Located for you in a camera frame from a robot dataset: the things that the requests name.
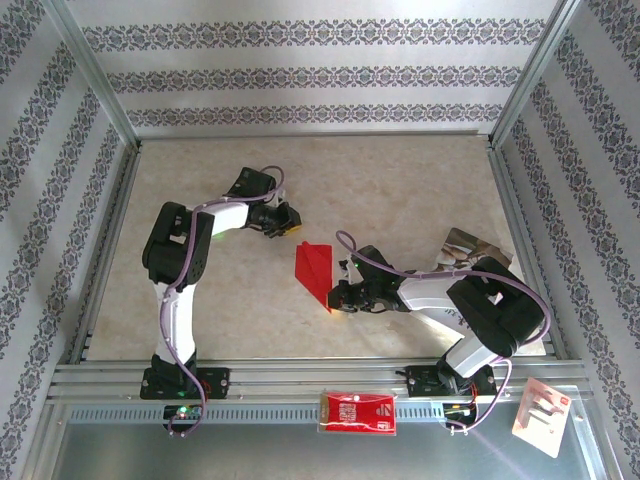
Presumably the aluminium frame post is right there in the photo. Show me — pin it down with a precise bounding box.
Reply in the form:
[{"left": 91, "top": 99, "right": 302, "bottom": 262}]
[
  {"left": 42, "top": 0, "right": 144, "bottom": 151},
  {"left": 487, "top": 0, "right": 586, "bottom": 151}
]

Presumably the white booklet with food photo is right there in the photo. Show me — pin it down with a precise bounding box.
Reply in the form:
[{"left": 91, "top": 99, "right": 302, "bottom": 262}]
[{"left": 433, "top": 227, "right": 524, "bottom": 331}]

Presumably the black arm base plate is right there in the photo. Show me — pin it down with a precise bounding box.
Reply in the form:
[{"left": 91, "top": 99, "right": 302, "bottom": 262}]
[
  {"left": 405, "top": 364, "right": 499, "bottom": 400},
  {"left": 139, "top": 367, "right": 232, "bottom": 401}
]

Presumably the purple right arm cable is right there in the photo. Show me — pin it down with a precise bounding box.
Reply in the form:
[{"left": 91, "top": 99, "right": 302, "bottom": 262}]
[{"left": 335, "top": 229, "right": 552, "bottom": 435}]

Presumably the small controller circuit board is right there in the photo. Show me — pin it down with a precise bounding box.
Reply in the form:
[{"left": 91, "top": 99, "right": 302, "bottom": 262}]
[
  {"left": 162, "top": 403, "right": 207, "bottom": 427},
  {"left": 442, "top": 401, "right": 480, "bottom": 427}
]

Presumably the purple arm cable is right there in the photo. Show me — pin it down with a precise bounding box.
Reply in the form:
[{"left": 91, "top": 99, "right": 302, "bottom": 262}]
[
  {"left": 158, "top": 165, "right": 286, "bottom": 439},
  {"left": 335, "top": 229, "right": 552, "bottom": 435}
]

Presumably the red packaged card pack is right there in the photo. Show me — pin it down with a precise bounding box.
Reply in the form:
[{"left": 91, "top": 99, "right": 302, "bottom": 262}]
[{"left": 318, "top": 389, "right": 400, "bottom": 437}]

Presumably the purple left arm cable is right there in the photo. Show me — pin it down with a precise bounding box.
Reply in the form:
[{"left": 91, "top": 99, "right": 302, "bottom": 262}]
[{"left": 158, "top": 165, "right": 286, "bottom": 439}]

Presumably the red square paper sheet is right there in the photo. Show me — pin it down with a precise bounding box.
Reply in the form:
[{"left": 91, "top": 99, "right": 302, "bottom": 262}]
[{"left": 294, "top": 241, "right": 334, "bottom": 314}]

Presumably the pink blister pack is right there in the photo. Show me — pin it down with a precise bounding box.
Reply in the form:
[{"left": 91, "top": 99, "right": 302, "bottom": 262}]
[{"left": 510, "top": 377, "right": 573, "bottom": 459}]

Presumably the grey sheet metal tray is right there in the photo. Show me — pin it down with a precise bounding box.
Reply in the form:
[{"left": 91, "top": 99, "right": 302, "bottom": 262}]
[{"left": 47, "top": 422, "right": 601, "bottom": 480}]

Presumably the thin aluminium frame rail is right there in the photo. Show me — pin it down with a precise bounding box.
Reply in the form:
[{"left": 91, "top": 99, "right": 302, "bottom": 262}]
[{"left": 134, "top": 128, "right": 496, "bottom": 142}]

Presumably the wide aluminium mounting rail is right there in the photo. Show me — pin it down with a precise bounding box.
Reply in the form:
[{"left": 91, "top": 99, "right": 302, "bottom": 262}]
[{"left": 47, "top": 357, "right": 594, "bottom": 406}]

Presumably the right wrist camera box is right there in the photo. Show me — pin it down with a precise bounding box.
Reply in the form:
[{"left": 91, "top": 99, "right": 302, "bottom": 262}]
[{"left": 339, "top": 244, "right": 395, "bottom": 284}]

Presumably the aluminium side rail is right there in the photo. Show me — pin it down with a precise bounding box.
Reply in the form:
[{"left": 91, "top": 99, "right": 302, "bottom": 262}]
[
  {"left": 485, "top": 142, "right": 571, "bottom": 361},
  {"left": 67, "top": 142, "right": 146, "bottom": 365}
]

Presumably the grey slotted cable duct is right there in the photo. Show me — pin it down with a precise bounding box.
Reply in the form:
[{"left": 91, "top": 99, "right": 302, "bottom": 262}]
[{"left": 67, "top": 405, "right": 516, "bottom": 426}]

